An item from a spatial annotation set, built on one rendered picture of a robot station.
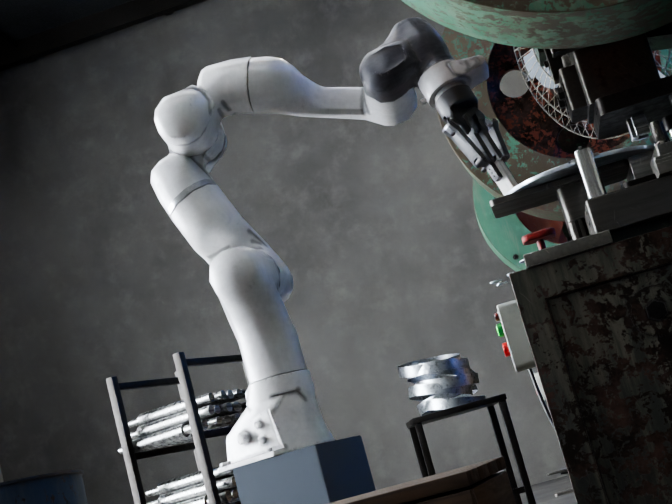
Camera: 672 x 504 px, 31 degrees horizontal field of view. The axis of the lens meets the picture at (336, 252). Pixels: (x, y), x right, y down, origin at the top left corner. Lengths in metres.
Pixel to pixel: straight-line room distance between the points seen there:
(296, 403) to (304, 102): 0.59
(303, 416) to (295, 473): 0.11
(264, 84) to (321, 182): 6.83
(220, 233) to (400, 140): 6.86
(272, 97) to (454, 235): 6.64
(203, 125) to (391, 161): 6.82
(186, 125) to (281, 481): 0.68
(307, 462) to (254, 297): 0.31
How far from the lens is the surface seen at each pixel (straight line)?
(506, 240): 5.27
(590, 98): 2.17
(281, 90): 2.33
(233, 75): 2.34
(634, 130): 2.22
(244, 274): 2.16
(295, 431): 2.18
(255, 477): 2.19
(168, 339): 9.31
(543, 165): 3.56
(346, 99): 2.41
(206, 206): 2.28
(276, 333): 2.21
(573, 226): 2.15
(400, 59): 2.29
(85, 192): 9.70
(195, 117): 2.28
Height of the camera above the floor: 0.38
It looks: 10 degrees up
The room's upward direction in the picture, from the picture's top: 15 degrees counter-clockwise
